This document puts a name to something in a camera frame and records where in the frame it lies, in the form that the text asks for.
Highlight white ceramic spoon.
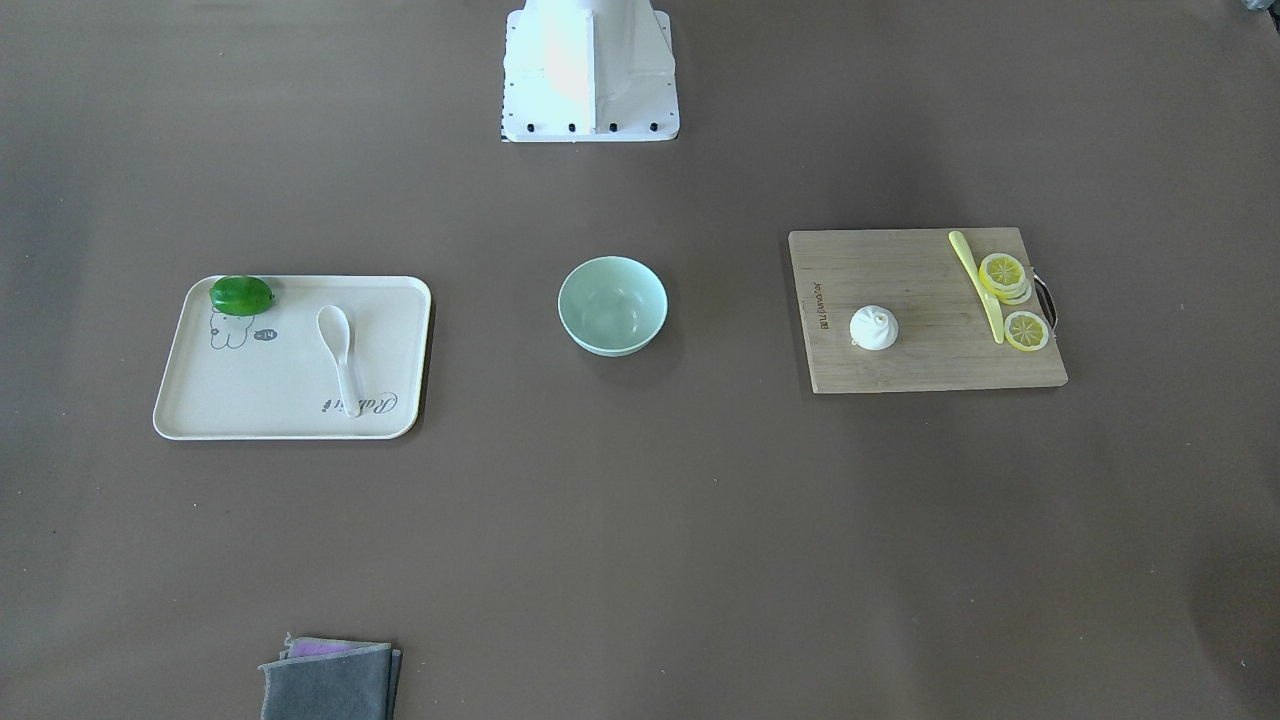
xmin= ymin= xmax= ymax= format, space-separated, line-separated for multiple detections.
xmin=316 ymin=305 xmax=362 ymax=418

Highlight mint green bowl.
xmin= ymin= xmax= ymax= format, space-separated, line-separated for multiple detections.
xmin=557 ymin=256 xmax=669 ymax=357

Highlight wooden cutting board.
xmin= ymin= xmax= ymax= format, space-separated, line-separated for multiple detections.
xmin=788 ymin=228 xmax=1068 ymax=395

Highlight yellow plastic knife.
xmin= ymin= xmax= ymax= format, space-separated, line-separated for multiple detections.
xmin=948 ymin=231 xmax=1005 ymax=345

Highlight stacked lemon slices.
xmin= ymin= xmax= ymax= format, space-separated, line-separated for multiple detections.
xmin=978 ymin=252 xmax=1033 ymax=306

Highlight cream rectangular tray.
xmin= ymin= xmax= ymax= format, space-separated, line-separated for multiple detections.
xmin=154 ymin=275 xmax=433 ymax=441

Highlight single lemon slice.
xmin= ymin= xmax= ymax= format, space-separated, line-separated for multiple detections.
xmin=1004 ymin=311 xmax=1052 ymax=352

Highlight green lime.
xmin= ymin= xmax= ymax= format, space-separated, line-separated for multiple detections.
xmin=209 ymin=275 xmax=275 ymax=316

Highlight grey folded cloth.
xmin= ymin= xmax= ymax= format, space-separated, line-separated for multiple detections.
xmin=259 ymin=634 xmax=402 ymax=719

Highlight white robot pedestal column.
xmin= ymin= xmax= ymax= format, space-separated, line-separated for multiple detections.
xmin=500 ymin=1 xmax=681 ymax=143

